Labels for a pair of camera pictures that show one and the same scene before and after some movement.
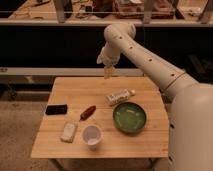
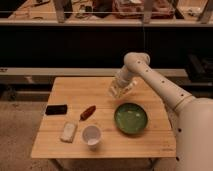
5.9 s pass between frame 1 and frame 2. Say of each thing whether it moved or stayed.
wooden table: stayed
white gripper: moved
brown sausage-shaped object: stayed
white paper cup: stayed
